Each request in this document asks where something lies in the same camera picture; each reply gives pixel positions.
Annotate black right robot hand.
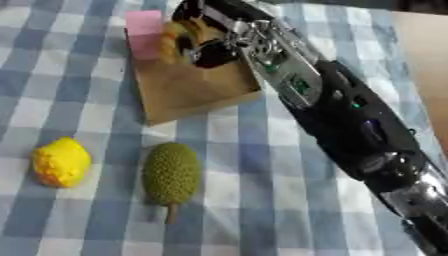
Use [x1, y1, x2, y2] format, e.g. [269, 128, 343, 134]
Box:
[169, 0, 277, 70]

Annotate tan cardboard box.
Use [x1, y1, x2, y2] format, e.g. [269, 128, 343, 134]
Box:
[122, 27, 265, 127]

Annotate pink rectangular block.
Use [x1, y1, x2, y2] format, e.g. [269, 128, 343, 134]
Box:
[124, 9, 168, 62]

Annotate green spiky toy durian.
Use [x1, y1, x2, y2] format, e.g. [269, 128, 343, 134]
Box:
[140, 141, 205, 225]

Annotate yellow bumpy toy fruit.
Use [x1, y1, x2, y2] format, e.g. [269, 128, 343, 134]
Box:
[29, 135, 95, 189]

